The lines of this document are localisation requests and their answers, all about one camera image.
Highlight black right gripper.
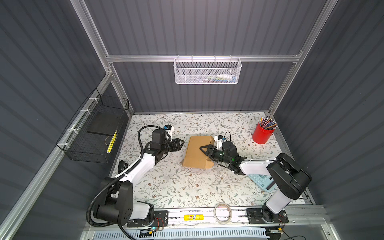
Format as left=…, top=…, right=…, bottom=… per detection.
left=200, top=144, right=231, bottom=166

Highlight teal calculator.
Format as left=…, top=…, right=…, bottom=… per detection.
left=248, top=174, right=277, bottom=193

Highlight black corrugated cable hose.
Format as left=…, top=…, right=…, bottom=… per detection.
left=86, top=125, right=164, bottom=240

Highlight black stapler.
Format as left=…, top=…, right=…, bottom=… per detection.
left=118, top=160, right=129, bottom=175

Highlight clear tape roll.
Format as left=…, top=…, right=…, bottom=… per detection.
left=213, top=203, right=233, bottom=225

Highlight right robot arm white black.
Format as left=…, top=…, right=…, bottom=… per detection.
left=200, top=141, right=312, bottom=223

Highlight black wire mesh basket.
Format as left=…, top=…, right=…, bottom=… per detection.
left=57, top=90, right=130, bottom=164

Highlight brown cardboard box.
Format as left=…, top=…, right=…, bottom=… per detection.
left=182, top=136, right=215, bottom=170

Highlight yellow spirit level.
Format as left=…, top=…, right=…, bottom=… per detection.
left=184, top=215, right=204, bottom=221

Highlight white wire mesh basket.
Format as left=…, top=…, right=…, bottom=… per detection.
left=173, top=57, right=243, bottom=85

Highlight black foam pad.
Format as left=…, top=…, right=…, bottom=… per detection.
left=87, top=113, right=121, bottom=137

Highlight red metal pencil cup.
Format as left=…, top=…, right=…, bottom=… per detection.
left=252, top=123, right=275, bottom=145

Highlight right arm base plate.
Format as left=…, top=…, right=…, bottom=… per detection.
left=246, top=208, right=289, bottom=224

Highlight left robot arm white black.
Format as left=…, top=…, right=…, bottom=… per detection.
left=86, top=125, right=185, bottom=228

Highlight bundle of coloured pencils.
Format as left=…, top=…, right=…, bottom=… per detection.
left=258, top=116, right=278, bottom=131

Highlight markers in white basket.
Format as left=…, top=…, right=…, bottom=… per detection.
left=201, top=74, right=238, bottom=84

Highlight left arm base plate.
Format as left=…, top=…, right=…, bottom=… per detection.
left=126, top=210, right=169, bottom=228

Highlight yellow striped tool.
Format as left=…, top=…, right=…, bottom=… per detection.
left=107, top=131, right=118, bottom=154

